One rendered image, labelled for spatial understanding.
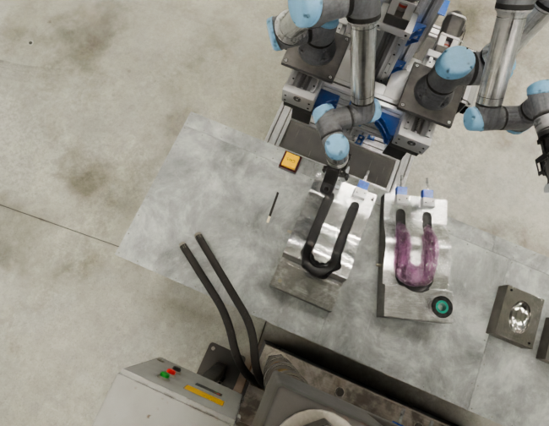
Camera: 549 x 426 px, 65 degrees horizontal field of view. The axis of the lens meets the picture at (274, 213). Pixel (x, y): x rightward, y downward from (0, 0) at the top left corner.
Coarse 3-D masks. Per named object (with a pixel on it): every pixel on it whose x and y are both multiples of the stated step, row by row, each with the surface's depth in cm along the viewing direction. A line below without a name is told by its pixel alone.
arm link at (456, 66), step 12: (456, 48) 149; (444, 60) 148; (456, 60) 148; (468, 60) 147; (432, 72) 155; (444, 72) 149; (456, 72) 147; (468, 72) 147; (432, 84) 158; (444, 84) 154; (456, 84) 153; (468, 84) 153
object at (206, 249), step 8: (200, 232) 175; (200, 240) 172; (208, 248) 170; (208, 256) 169; (216, 264) 167; (216, 272) 166; (224, 272) 166; (224, 280) 164; (232, 288) 162; (232, 296) 161; (240, 304) 159
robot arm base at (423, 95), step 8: (424, 80) 163; (416, 88) 167; (424, 88) 163; (416, 96) 168; (424, 96) 164; (432, 96) 162; (440, 96) 161; (448, 96) 162; (424, 104) 166; (432, 104) 165; (440, 104) 164
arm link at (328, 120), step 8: (328, 104) 141; (320, 112) 140; (328, 112) 140; (336, 112) 140; (344, 112) 140; (320, 120) 140; (328, 120) 139; (336, 120) 139; (344, 120) 140; (320, 128) 140; (328, 128) 139; (336, 128) 139; (344, 128) 142; (320, 136) 142
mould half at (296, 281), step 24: (312, 192) 173; (336, 192) 174; (312, 216) 171; (336, 216) 171; (360, 216) 172; (288, 240) 163; (288, 264) 168; (288, 288) 166; (312, 288) 166; (336, 288) 167
